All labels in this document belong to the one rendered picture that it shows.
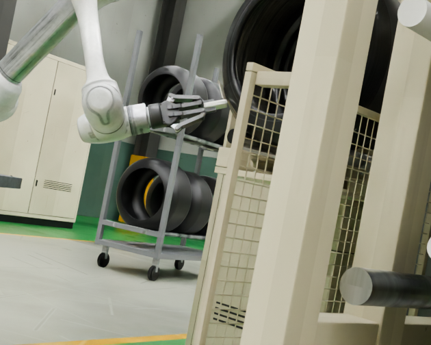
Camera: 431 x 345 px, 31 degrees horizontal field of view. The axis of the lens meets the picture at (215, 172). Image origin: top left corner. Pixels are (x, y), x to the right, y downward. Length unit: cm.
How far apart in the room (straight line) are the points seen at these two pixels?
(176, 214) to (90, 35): 383
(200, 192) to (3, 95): 376
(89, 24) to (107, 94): 34
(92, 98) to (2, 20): 595
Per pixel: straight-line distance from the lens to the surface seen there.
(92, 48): 225
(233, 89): 230
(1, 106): 279
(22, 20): 1206
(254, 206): 307
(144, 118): 227
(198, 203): 630
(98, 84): 212
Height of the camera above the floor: 71
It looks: 2 degrees up
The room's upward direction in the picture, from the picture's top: 11 degrees clockwise
